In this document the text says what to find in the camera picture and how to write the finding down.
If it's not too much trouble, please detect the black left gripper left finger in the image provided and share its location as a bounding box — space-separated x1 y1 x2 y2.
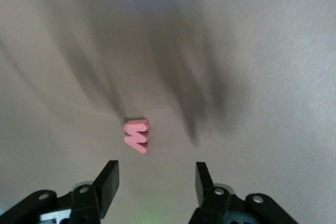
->
0 159 120 224

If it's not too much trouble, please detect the red foam letter w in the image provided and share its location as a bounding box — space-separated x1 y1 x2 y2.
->
123 118 151 154

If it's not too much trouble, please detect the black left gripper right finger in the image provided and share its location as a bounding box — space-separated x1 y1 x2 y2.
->
187 162 300 224

